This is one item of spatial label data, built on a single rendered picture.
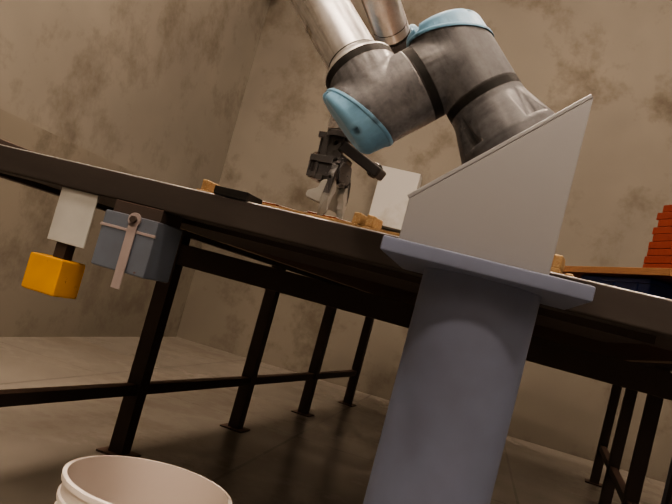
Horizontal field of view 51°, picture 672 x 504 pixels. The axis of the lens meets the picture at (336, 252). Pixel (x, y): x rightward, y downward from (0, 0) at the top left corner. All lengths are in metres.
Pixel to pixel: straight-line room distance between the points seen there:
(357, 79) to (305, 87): 6.08
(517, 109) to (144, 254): 0.82
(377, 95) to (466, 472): 0.53
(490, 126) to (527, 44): 6.06
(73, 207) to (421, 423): 0.98
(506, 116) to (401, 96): 0.15
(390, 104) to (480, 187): 0.19
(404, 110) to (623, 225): 5.72
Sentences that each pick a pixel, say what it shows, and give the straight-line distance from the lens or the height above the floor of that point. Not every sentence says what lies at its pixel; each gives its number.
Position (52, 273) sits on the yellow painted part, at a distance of 1.62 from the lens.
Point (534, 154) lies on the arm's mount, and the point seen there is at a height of 1.02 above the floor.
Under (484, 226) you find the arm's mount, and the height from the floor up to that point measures 0.92.
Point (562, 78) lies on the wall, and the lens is 6.96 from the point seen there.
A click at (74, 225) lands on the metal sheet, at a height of 0.78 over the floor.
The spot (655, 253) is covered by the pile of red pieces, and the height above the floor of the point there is 1.14.
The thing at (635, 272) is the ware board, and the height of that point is 1.03.
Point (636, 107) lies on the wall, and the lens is 6.96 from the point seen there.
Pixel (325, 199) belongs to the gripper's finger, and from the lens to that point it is 1.55.
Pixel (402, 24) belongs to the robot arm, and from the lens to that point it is 1.51.
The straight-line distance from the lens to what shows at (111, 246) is 1.54.
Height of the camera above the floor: 0.77
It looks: 4 degrees up
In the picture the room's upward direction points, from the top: 15 degrees clockwise
